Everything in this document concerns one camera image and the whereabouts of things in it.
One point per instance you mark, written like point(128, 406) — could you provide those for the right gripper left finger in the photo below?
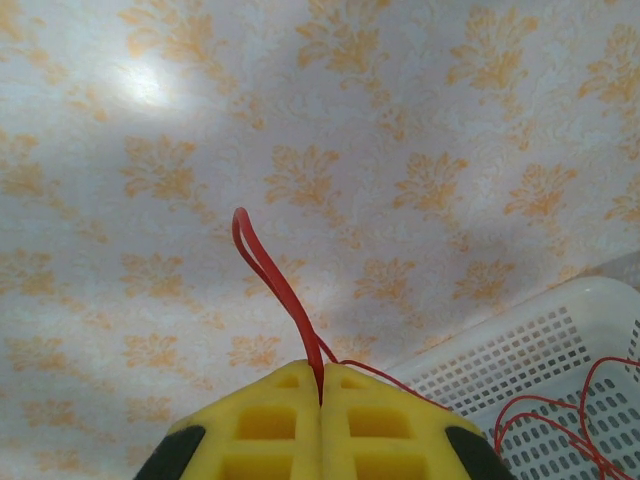
point(265, 425)

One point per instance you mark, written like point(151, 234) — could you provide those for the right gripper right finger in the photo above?
point(380, 430)

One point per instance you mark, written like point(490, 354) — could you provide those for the white perforated plastic basket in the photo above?
point(540, 360)

